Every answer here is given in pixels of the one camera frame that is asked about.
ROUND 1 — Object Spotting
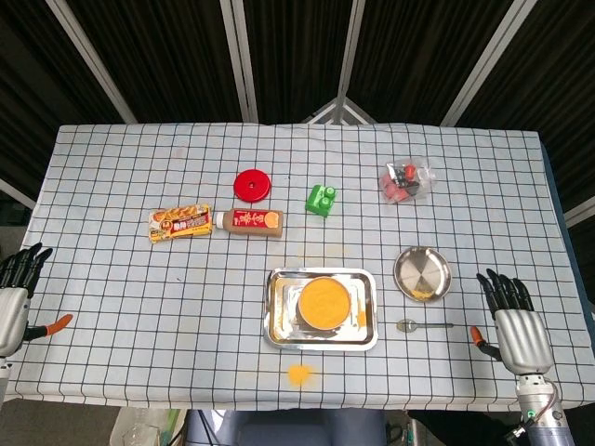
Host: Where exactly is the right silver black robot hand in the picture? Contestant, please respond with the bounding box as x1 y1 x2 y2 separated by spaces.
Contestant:
469 268 554 375

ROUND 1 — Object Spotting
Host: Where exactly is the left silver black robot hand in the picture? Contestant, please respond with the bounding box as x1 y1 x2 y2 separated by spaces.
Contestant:
0 242 74 359

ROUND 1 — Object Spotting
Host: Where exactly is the metal spoon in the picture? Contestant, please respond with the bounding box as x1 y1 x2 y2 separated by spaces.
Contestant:
396 318 455 334

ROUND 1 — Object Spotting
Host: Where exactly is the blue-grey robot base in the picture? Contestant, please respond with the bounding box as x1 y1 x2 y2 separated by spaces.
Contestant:
185 408 387 446

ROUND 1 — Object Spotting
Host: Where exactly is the round steel plate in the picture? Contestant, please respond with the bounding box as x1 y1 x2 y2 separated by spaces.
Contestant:
393 245 453 304

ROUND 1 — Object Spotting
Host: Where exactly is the bowl of orange powder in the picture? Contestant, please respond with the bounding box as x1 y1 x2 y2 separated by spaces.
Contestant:
296 275 352 333

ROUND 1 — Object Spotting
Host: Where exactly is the orange powder pile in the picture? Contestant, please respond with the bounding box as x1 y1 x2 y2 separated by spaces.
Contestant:
284 361 320 389

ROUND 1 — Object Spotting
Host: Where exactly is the red round lid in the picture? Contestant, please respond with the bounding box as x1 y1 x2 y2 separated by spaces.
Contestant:
232 169 272 203

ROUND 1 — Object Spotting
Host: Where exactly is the white checkered tablecloth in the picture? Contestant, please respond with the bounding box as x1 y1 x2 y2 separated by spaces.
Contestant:
0 122 595 413

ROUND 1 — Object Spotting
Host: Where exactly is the clear plastic container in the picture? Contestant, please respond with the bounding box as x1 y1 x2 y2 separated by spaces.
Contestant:
110 407 187 446

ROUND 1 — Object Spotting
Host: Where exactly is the yellow snack packet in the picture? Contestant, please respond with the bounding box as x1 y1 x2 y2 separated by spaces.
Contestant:
148 203 214 244

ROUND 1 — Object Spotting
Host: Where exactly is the clear bag of red items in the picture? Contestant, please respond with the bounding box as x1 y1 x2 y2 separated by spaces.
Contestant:
378 156 437 205

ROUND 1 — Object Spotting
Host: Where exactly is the rectangular steel tray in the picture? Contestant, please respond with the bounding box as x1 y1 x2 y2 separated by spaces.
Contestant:
263 267 379 352

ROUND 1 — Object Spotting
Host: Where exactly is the green toy block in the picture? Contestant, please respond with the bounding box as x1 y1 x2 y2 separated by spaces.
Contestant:
305 184 338 218

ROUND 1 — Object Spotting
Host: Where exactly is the brown bottle with red label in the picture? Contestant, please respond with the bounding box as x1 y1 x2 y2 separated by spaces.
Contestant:
211 208 284 239

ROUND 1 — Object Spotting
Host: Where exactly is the black folding screen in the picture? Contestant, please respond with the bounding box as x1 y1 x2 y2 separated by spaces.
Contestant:
0 0 595 229

